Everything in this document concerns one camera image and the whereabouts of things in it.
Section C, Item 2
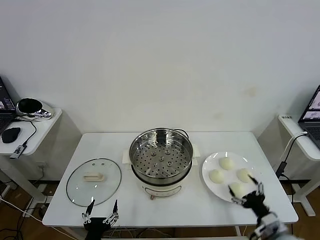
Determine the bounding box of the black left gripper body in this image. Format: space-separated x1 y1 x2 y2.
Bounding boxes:
83 216 112 240

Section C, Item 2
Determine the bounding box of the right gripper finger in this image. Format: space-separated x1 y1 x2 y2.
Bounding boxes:
228 185 246 206
248 175 265 198

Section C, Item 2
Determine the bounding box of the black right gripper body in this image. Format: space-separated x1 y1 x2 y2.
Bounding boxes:
243 191 268 218

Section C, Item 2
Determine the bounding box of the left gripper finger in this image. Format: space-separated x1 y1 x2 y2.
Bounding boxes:
102 199 120 226
81 198 96 223

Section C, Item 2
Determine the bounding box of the white steamed baozi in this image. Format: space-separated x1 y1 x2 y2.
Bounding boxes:
208 169 225 184
236 167 254 183
218 157 235 171
228 181 247 198

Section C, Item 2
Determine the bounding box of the glass lid cream handle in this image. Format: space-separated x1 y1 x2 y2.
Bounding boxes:
66 157 123 207

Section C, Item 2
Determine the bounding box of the perforated steel steamer basket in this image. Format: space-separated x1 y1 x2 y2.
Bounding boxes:
128 127 194 183

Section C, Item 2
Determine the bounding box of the white round plate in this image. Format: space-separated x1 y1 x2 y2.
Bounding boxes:
201 151 263 204

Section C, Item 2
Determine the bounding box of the black inline adapter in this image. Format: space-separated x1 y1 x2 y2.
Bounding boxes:
274 161 288 177

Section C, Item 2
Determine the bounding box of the cream electric cooker base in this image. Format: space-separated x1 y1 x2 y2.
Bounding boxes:
121 143 201 201

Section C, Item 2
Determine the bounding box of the white side table with label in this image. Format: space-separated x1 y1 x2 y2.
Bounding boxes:
277 114 320 217

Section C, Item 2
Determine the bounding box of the grey laptop lit screen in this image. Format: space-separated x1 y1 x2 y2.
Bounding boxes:
297 84 320 149

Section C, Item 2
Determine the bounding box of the grey usb hub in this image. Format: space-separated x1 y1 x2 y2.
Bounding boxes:
9 144 27 160

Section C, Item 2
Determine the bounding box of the white side table with mouse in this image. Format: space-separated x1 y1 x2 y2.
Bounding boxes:
0 107 63 211

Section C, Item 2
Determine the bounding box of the black computer mouse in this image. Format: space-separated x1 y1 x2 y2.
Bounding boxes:
1 126 22 144

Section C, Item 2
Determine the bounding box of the black laptop dark screen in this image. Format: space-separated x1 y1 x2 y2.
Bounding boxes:
0 76 17 135

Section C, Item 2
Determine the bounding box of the tangled wires bundle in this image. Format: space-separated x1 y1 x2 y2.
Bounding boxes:
111 226 173 238

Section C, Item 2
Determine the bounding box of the white laptop cable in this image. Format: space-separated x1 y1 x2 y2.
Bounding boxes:
279 131 309 162

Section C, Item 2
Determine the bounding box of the white floor cable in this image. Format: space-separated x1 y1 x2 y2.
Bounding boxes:
0 197 43 223

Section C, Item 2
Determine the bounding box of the black cooker power cord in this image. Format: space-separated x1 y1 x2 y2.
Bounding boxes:
172 128 190 139

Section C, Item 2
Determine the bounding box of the thin black hub cable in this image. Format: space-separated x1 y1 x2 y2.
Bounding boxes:
12 117 38 148

